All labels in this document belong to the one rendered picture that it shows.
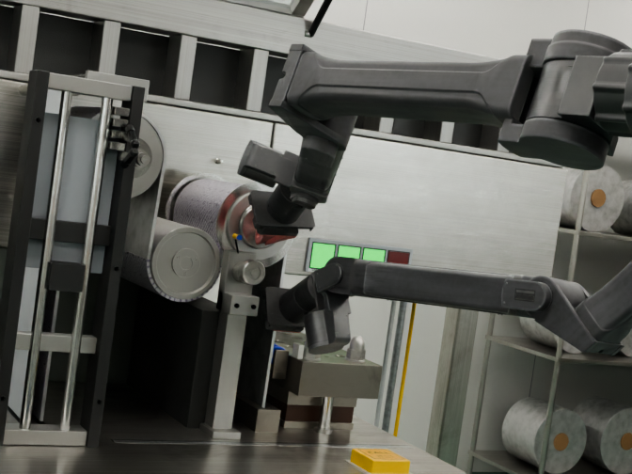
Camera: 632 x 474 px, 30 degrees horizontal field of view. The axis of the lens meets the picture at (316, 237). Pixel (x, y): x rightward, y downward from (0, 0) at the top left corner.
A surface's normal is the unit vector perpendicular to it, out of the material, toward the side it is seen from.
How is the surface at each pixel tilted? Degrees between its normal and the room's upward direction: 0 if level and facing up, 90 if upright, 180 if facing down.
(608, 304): 82
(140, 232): 88
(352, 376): 90
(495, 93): 74
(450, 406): 90
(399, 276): 83
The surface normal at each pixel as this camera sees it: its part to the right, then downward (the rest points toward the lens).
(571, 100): -0.64, -0.34
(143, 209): -0.88, -0.13
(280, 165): 0.26, -0.06
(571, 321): -0.70, -0.14
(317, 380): 0.45, 0.11
